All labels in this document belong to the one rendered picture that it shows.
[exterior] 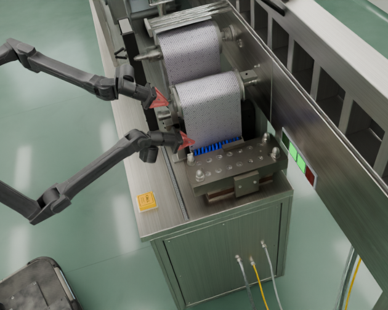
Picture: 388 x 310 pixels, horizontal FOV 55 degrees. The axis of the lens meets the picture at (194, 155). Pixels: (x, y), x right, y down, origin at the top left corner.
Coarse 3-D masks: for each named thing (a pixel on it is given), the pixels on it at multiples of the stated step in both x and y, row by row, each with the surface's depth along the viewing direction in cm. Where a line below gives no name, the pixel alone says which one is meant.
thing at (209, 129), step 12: (228, 108) 149; (240, 108) 151; (192, 120) 148; (204, 120) 150; (216, 120) 152; (228, 120) 154; (240, 120) 155; (192, 132) 153; (204, 132) 155; (216, 132) 156; (228, 132) 158; (240, 132) 160; (204, 144) 159
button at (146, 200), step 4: (148, 192) 161; (152, 192) 161; (140, 196) 159; (144, 196) 159; (148, 196) 159; (152, 196) 159; (140, 200) 158; (144, 200) 158; (148, 200) 158; (152, 200) 157; (140, 204) 156; (144, 204) 156; (148, 204) 156; (152, 204) 156; (140, 208) 156; (144, 208) 156; (148, 208) 157
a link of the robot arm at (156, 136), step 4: (148, 132) 148; (152, 132) 147; (156, 132) 148; (160, 132) 149; (152, 136) 146; (156, 136) 147; (160, 136) 148; (152, 140) 146; (156, 140) 147; (160, 140) 148; (152, 144) 147; (156, 144) 148; (160, 144) 149; (148, 148) 148; (152, 148) 149
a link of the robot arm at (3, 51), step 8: (8, 40) 149; (16, 40) 149; (0, 48) 148; (8, 48) 147; (16, 48) 147; (0, 56) 147; (8, 56) 149; (16, 56) 151; (24, 56) 146; (0, 64) 149; (24, 64) 149
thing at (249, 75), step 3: (243, 72) 149; (246, 72) 149; (249, 72) 149; (252, 72) 149; (243, 75) 148; (246, 75) 148; (249, 75) 147; (252, 75) 147; (255, 75) 147; (243, 78) 146; (246, 78) 146; (249, 78) 147; (252, 78) 147; (255, 78) 147; (243, 81) 147; (246, 81) 147
